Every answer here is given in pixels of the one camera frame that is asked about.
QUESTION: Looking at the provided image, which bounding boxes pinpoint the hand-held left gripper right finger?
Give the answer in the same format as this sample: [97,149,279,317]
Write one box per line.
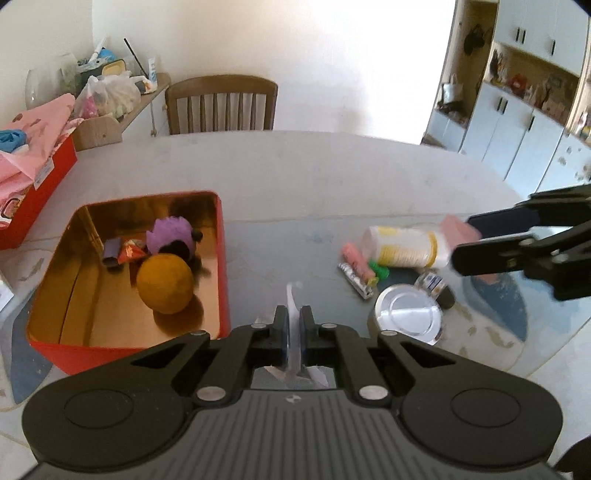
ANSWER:
[299,305,460,409]

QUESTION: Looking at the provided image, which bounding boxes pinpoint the dark hanging hat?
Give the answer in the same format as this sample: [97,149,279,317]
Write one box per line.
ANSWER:
[464,23,488,54]

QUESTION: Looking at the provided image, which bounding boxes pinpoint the pink printed cloth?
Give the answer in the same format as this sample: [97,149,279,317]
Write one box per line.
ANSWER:
[0,92,77,197]

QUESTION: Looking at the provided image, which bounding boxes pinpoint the white sideboard cabinet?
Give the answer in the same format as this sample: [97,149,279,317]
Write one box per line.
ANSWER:
[117,74,172,139]

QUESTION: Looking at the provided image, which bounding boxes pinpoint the pink tube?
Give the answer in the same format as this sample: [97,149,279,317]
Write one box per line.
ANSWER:
[342,243,368,271]

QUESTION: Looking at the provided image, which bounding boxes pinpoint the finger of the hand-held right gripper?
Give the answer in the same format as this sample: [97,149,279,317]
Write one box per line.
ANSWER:
[450,224,591,302]
[466,185,591,241]

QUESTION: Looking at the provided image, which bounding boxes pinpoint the small purple box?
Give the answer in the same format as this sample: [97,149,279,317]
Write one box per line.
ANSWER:
[102,237,124,273]

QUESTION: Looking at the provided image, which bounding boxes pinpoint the glass vase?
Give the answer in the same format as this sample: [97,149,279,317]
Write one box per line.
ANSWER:
[25,53,81,110]

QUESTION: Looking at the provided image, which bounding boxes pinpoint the white tote bag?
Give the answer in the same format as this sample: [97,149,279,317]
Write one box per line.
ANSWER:
[441,74,464,106]

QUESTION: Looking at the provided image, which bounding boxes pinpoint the purple plush toy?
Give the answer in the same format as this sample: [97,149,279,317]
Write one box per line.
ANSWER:
[146,216,205,278]

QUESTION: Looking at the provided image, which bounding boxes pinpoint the round metal tin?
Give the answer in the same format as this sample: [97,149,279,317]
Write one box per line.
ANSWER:
[373,283,445,346]

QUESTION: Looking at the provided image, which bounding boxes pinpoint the wooden chair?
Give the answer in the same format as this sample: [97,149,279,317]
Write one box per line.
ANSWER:
[165,75,279,136]

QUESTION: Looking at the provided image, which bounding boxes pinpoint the orange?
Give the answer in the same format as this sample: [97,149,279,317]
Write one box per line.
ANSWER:
[136,255,195,315]

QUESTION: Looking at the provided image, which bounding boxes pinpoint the patterned snack stick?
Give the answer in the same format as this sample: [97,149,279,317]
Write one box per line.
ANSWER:
[338,262,374,302]

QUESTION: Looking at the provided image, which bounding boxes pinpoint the red gift box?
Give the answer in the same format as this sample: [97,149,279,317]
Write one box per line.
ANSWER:
[0,135,78,251]

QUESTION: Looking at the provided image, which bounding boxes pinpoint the white sunglasses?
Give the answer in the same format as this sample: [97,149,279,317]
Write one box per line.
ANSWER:
[255,281,329,388]

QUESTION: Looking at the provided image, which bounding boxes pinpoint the cupboard shelf ornaments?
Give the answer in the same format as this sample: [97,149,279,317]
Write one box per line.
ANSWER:
[489,48,591,139]

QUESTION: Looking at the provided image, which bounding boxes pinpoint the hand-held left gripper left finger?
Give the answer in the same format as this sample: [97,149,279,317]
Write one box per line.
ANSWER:
[130,305,291,408]

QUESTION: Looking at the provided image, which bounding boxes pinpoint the white yellow bottle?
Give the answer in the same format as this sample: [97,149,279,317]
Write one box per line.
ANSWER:
[361,224,452,270]

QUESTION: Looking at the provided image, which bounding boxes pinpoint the pale blue wall cupboard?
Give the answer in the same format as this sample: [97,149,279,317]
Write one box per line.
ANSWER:
[421,0,591,197]

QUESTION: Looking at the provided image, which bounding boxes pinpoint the red snack packet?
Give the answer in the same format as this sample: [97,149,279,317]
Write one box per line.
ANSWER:
[117,237,149,265]

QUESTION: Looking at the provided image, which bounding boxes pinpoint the clear plastic bag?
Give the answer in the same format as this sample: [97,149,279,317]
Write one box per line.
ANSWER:
[74,74,143,121]

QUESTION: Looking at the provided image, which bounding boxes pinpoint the black thin stick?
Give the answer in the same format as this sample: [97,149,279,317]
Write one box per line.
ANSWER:
[124,38,146,75]

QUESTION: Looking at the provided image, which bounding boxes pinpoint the red tin box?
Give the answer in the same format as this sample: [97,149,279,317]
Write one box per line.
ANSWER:
[25,189,232,376]

